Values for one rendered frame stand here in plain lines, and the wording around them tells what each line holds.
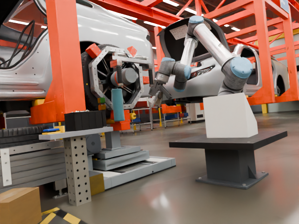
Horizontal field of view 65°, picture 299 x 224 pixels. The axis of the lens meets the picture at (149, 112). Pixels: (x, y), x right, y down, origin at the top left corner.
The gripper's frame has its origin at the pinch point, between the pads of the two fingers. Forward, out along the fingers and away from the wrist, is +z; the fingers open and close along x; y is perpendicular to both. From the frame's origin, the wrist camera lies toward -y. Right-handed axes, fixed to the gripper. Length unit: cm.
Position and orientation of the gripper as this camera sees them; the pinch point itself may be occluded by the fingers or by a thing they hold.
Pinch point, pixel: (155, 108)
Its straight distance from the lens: 169.1
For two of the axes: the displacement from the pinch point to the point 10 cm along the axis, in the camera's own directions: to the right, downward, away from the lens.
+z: -3.1, 9.4, 1.1
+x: -3.9, -0.1, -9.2
